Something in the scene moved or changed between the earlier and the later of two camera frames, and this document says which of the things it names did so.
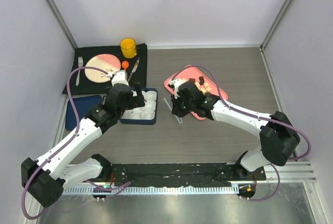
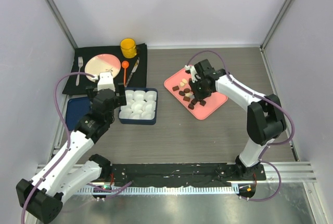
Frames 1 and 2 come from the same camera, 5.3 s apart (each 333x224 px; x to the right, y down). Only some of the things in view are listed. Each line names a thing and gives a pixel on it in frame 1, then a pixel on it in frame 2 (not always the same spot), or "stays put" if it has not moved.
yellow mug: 128,47 stays put
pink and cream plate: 108,63 stays put
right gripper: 176,109 to 199,96
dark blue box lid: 84,104 stays put
